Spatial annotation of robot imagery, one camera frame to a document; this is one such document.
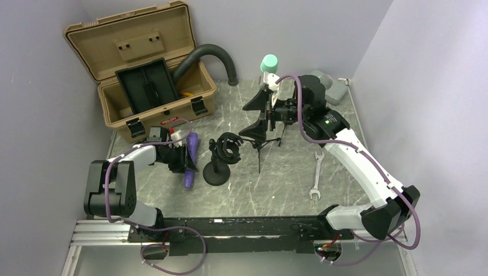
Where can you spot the purple microphone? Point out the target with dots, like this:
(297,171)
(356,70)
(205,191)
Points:
(192,143)

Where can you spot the mint green microphone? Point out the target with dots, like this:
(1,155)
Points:
(269,64)

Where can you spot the grey rectangular block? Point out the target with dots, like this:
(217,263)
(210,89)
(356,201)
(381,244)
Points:
(336,93)

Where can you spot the black tripod mic stand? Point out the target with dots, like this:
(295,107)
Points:
(259,145)

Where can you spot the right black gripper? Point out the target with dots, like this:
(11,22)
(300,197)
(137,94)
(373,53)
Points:
(257,130)

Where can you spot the tan plastic tool case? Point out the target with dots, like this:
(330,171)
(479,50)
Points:
(137,38)

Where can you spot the aluminium extrusion frame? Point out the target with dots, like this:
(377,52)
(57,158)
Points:
(93,233)

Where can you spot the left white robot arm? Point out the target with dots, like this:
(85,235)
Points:
(111,189)

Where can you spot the black round-base mic stand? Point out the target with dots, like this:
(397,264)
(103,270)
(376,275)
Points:
(225,152)

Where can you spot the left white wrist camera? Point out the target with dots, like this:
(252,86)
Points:
(178,137)

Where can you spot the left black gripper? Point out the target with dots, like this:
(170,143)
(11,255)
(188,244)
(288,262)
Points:
(180,166)

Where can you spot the red microphone silver grille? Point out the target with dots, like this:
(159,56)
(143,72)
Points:
(326,81)

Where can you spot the silver open-end wrench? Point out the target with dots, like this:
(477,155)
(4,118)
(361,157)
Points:
(314,191)

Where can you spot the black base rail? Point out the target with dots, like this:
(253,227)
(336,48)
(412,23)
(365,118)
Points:
(186,236)

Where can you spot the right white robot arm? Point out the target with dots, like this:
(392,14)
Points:
(390,203)

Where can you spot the black tripod shock-mount stand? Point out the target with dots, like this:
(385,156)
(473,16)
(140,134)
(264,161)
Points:
(296,94)

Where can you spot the black tray in case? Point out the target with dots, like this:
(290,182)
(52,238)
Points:
(147,86)

